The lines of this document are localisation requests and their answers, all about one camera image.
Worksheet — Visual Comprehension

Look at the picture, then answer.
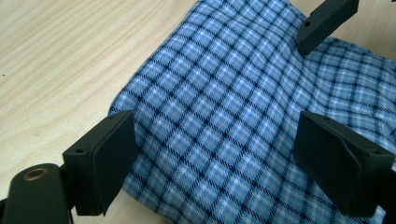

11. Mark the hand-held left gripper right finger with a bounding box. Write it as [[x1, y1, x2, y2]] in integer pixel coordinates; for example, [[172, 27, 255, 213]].
[[293, 110, 396, 218]]

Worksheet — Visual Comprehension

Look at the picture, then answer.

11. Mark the blue plaid shirt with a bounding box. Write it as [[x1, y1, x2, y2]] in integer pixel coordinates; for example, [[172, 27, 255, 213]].
[[107, 0, 396, 224]]

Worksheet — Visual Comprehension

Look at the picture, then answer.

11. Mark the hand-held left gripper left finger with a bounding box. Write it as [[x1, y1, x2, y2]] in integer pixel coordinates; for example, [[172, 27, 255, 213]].
[[62, 110, 139, 217]]

